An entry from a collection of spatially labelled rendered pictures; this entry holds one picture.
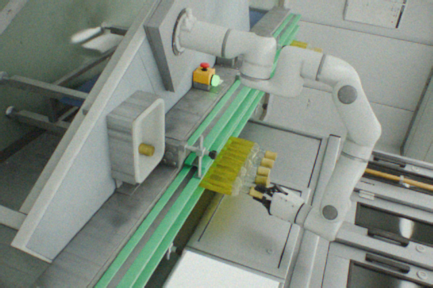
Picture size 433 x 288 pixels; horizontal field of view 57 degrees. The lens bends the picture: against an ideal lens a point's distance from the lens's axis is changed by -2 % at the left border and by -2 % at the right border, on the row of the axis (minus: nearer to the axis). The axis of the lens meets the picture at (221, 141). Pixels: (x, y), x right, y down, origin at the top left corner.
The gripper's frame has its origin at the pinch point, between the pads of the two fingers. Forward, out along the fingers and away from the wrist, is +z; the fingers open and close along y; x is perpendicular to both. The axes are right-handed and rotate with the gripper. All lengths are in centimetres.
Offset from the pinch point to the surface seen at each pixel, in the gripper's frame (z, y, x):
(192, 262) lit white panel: 5.6, -12.4, 29.6
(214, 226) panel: 9.5, -12.6, 12.1
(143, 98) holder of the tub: 32, 33, 22
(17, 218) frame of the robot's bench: 34, 17, 65
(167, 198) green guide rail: 19.5, 4.1, 25.8
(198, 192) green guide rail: 18.6, -3.2, 10.4
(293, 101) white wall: 210, -265, -558
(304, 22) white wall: 219, -112, -555
